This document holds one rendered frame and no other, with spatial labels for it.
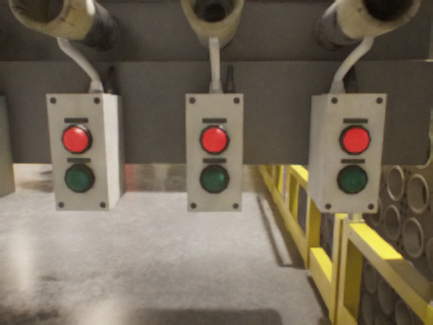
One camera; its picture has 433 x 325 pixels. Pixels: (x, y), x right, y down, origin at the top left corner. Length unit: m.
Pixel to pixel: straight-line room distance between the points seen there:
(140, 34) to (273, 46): 0.20
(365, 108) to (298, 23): 0.18
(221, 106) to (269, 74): 0.12
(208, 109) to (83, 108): 0.15
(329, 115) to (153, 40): 0.28
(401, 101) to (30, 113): 0.54
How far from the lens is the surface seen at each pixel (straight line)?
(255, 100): 0.54
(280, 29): 0.58
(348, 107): 0.47
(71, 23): 0.43
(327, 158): 0.47
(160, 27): 0.58
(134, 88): 0.55
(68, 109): 0.49
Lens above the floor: 0.76
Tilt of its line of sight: 10 degrees down
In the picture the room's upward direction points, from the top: straight up
